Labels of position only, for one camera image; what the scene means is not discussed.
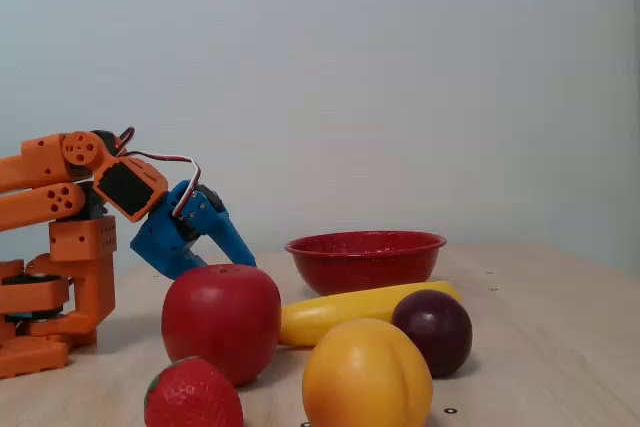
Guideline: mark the orange yellow peach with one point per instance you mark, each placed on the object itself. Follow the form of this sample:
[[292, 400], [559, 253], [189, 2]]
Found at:
[[367, 377]]

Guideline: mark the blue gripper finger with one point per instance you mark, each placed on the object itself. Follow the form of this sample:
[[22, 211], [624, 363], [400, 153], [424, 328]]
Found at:
[[172, 266], [227, 237]]

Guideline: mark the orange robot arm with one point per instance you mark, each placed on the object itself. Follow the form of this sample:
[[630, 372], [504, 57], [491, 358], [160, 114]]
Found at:
[[30, 172]]

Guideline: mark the dark purple plum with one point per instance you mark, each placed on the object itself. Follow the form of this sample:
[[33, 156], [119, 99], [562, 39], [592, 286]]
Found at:
[[432, 333]]

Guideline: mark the red strawberry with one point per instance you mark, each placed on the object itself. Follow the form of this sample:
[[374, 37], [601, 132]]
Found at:
[[192, 397]]

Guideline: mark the red apple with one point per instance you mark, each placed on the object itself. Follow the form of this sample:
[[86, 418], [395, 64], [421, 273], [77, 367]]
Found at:
[[220, 322]]

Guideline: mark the red speckled bowl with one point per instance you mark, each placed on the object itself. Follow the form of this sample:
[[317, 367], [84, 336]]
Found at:
[[365, 259]]

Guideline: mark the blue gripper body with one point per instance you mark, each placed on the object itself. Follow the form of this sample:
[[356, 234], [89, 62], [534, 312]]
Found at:
[[161, 237]]

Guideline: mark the yellow banana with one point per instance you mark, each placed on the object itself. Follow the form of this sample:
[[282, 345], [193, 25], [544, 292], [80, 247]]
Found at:
[[325, 318]]

